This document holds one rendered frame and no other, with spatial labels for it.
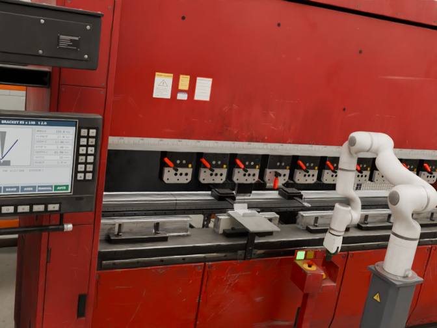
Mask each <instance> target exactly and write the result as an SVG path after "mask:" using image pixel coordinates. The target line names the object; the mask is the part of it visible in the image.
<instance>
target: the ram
mask: <svg viewBox="0 0 437 328"><path fill-rule="evenodd" d="M156 72H157V73H163V74H173V76H172V86H171V92H170V98H158V97H153V92H154V85H155V75H156ZM180 75H188V76H190V78H189V88H188V90H183V89H179V79H180ZM197 77H206V78H213V80H212V85H211V94H210V99H209V101H203V100H194V93H195V88H196V78H197ZM178 92H187V99H186V100H183V99H178ZM357 131H364V132H374V133H384V134H386V135H388V136H389V137H390V138H391V139H392V141H393V144H394V146H393V148H394V149H410V150H437V30H433V29H427V28H423V27H416V26H413V25H407V24H403V23H397V22H392V21H386V20H380V19H376V18H370V17H366V16H360V15H356V14H350V13H346V12H340V11H336V10H330V9H326V8H320V7H313V6H309V5H303V4H300V3H294V2H289V1H283V0H122V7H121V15H120V28H119V35H118V48H117V56H116V69H115V76H114V89H113V102H112V110H111V123H110V130H109V137H137V138H152V139H183V140H198V141H228V142H244V143H274V144H303V145H319V146H343V144H344V143H345V142H346V141H348V139H349V135H350V134H352V133H354V132H357ZM108 149H114V150H155V151H176V152H217V153H238V154H279V155H300V156H340V153H341V152H331V151H313V150H278V149H260V148H225V147H207V146H172V145H154V144H120V143H109V144H108Z"/></svg>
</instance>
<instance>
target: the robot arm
mask: <svg viewBox="0 0 437 328"><path fill-rule="evenodd" d="M393 146H394V144H393V141H392V139H391V138H390V137H389V136H388V135H386V134H384V133H374V132H364V131H357V132H354V133H352V134H350V135H349V139H348V141H346V142H345V143H344V144H343V146H342V148H341V153H340V157H339V167H338V177H337V182H336V193H337V194H339V195H341V196H344V197H347V198H348V200H349V203H350V206H349V205H347V204H344V203H336V205H335V208H334V212H333V214H332V219H331V222H330V226H329V229H328V232H327V233H326V236H325V239H324V242H323V245H324V246H325V247H326V253H327V254H326V258H325V260H326V261H331V260H332V256H333V255H334V256H337V254H338V252H339V250H340V248H341V242H342V237H343V236H342V235H344V232H345V228H346V226H347V225H355V224H356V223H358V221H359V220H360V214H361V202H360V199H359V198H358V196H357V195H356V193H355V192H354V191H353V185H354V177H355V172H356V164H357V159H358V156H359V155H360V152H372V153H374V154H376V155H377V158H376V161H375V164H376V166H377V169H378V170H379V171H380V173H381V174H382V175H383V177H385V179H387V181H389V182H390V183H391V184H393V185H394V186H395V187H393V188H392V189H391V191H390V193H389V195H388V206H389V208H390V210H391V213H392V215H393V227H392V230H391V235H390V240H389V243H388V248H387V251H386V255H385V259H384V261H383V262H377V263H376V264H375V270H376V271H377V272H378V273H379V274H381V275H382V276H384V277H386V278H388V279H391V280H394V281H397V282H408V283H409V282H415V281H416V280H417V275H416V273H415V272H414V271H412V270H411V267H412V263H413V260H414V255H415V252H416V248H417V243H418V240H419V236H420V232H421V227H420V225H419V223H418V222H417V221H415V220H413V219H412V212H427V211H430V210H433V209H434V208H435V207H436V206H437V192H436V190H435V189H434V188H433V187H432V186H431V185H430V184H428V183H427V182H426V181H424V180H423V179H421V178H420V177H419V176H416V175H415V174H414V173H412V172H410V171H409V170H408V169H406V168H405V167H404V166H403V165H402V164H401V162H400V161H399V160H398V159H397V158H396V157H395V155H394V153H393Z"/></svg>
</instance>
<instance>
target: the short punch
mask: <svg viewBox="0 0 437 328"><path fill-rule="evenodd" d="M253 185H254V183H236V186H235V197H250V196H251V194H252V189H253Z"/></svg>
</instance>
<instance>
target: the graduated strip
mask: <svg viewBox="0 0 437 328"><path fill-rule="evenodd" d="M109 143H120V144H154V145H172V146H207V147H225V148H260V149H278V150H313V151H331V152H340V151H341V148H342V146H319V145H303V144H274V143H244V142H228V141H198V140H183V139H152V138H137V137H109ZM393 153H394V154H419V155H437V150H410V149H394V148H393Z"/></svg>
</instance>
